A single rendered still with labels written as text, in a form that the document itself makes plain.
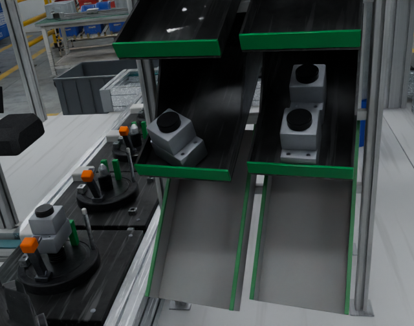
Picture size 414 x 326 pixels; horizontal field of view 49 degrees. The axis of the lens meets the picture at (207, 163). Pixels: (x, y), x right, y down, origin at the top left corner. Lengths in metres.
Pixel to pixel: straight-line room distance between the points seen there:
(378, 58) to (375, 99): 0.06
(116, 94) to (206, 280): 1.38
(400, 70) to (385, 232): 0.83
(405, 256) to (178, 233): 0.50
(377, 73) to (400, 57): 1.10
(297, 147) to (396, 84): 1.24
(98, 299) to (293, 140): 0.41
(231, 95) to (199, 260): 0.25
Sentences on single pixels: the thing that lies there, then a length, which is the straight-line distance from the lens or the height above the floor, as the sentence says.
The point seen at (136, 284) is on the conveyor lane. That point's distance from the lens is 0.81.
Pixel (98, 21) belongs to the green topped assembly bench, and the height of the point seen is 0.78.
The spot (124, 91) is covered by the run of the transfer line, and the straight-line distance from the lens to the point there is 1.95.
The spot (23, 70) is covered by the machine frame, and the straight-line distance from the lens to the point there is 1.99.
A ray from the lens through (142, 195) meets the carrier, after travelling 1.03.
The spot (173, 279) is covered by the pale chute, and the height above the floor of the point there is 1.01.
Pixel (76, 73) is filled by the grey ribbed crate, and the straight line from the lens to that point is 3.10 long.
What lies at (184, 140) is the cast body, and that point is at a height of 1.24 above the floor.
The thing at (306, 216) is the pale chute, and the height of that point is 1.08.
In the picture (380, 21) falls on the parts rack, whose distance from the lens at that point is 0.65.
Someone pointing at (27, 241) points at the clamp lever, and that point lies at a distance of 0.77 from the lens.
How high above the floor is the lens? 1.46
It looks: 25 degrees down
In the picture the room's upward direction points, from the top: 6 degrees counter-clockwise
